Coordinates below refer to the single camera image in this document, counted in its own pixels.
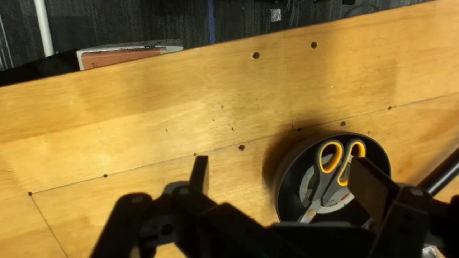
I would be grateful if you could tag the flat white-edged brown box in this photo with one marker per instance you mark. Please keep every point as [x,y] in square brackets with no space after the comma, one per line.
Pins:
[119,54]

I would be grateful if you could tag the black bowl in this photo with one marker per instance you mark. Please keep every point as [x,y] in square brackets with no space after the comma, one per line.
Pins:
[287,183]

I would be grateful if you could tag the white wall outlet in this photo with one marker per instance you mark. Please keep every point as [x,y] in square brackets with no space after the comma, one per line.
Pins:
[275,14]

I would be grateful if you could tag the white pole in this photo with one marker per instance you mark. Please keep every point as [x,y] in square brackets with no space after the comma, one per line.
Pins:
[43,25]

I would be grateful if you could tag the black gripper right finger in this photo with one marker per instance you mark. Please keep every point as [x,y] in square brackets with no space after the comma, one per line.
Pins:
[371,186]

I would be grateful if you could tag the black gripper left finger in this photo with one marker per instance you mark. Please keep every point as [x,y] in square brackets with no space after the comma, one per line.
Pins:
[199,172]

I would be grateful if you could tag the black metal rod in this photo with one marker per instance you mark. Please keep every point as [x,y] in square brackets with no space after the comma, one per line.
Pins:
[442,173]

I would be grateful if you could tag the blue vertical strip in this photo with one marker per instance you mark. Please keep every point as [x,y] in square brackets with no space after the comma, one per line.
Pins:
[211,20]

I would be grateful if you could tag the grey and yellow scissors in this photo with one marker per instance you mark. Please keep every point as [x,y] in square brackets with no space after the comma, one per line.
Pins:
[324,186]

